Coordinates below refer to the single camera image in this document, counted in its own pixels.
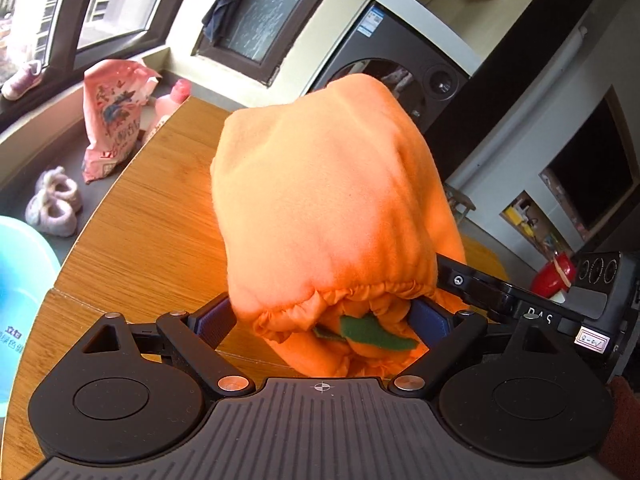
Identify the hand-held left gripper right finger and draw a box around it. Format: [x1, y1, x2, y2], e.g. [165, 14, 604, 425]
[389, 297, 579, 393]

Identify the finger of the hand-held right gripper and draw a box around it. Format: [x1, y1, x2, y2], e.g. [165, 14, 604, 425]
[435, 252, 532, 322]

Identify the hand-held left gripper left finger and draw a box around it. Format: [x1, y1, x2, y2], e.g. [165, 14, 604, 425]
[81, 293, 257, 394]

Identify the orange pumpkin costume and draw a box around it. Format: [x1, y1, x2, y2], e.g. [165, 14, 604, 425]
[209, 73, 468, 380]

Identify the person's right forearm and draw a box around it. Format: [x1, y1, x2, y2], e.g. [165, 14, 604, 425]
[594, 374, 640, 477]

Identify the red apple shaped toy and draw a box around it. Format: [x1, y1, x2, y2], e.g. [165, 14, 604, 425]
[529, 251, 577, 299]

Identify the small wooden stool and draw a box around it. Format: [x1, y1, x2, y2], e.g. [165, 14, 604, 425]
[444, 184, 477, 227]

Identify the fuzzy baby slipper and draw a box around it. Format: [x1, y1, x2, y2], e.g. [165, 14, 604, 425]
[35, 165, 84, 216]
[24, 192, 78, 239]

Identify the blue plastic basin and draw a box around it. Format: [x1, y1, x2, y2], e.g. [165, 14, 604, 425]
[0, 214, 62, 423]

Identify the pink bottle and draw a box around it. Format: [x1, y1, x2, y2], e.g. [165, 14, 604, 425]
[141, 78, 194, 147]

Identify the pink plastic bag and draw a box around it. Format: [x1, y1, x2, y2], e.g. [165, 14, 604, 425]
[81, 58, 164, 185]

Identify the dark washing machine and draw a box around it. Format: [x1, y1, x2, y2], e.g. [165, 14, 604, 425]
[299, 0, 493, 137]

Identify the pink child shoe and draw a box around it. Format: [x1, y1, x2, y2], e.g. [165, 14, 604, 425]
[0, 59, 45, 102]

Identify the dark hanging cloth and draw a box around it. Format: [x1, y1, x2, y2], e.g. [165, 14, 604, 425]
[201, 0, 255, 44]

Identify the brown framed frosted window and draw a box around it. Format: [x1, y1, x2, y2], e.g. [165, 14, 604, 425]
[191, 0, 323, 87]

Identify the dark framed window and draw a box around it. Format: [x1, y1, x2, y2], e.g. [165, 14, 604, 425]
[0, 0, 183, 113]

